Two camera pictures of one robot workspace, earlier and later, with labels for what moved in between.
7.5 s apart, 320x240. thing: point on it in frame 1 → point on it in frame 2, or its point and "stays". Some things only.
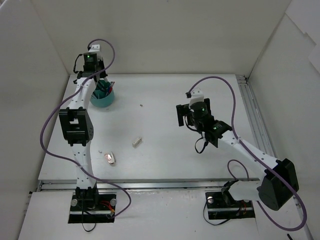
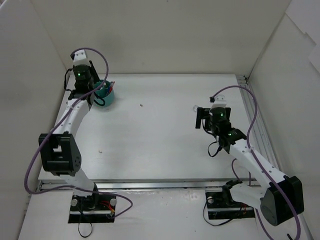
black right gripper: (181, 115) → (199, 117)
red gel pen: (111, 88) stays
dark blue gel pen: (108, 88) stays
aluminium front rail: (149, 184) stays
